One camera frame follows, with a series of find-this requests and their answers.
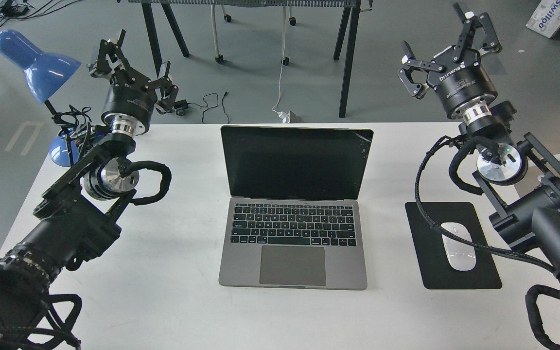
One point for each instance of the black-legged background table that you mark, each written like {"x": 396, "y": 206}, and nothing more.
{"x": 250, "y": 39}

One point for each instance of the white cardboard box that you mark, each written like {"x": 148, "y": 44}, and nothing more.
{"x": 545, "y": 20}

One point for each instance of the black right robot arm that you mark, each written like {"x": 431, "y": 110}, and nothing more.
{"x": 520, "y": 179}

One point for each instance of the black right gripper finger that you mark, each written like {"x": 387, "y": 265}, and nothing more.
{"x": 471, "y": 24}
{"x": 409, "y": 65}

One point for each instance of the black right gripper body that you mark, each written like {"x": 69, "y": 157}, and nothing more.
{"x": 460, "y": 81}

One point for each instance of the blue desk lamp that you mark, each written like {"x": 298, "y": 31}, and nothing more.
{"x": 45, "y": 73}

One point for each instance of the black mouse pad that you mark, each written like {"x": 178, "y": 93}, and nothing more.
{"x": 445, "y": 263}

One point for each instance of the grey laptop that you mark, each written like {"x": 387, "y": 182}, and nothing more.
{"x": 293, "y": 217}

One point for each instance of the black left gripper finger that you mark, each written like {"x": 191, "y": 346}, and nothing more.
{"x": 166, "y": 87}
{"x": 110, "y": 62}

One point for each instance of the white computer mouse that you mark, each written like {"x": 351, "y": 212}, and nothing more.
{"x": 460, "y": 256}

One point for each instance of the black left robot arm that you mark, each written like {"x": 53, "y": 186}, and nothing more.
{"x": 78, "y": 213}

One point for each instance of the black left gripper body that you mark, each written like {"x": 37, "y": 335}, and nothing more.
{"x": 130, "y": 102}

